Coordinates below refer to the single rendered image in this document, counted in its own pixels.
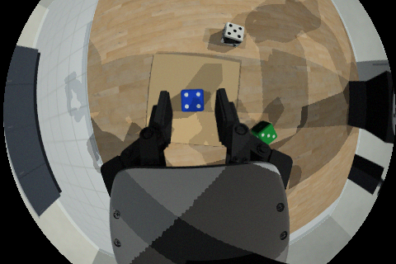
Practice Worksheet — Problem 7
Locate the green die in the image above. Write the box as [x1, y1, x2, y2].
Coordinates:
[252, 120, 277, 144]

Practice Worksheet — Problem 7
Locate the blue die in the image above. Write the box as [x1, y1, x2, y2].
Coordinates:
[181, 89, 204, 112]

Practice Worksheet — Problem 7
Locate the tan square mat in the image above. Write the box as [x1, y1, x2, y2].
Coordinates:
[147, 54, 240, 147]

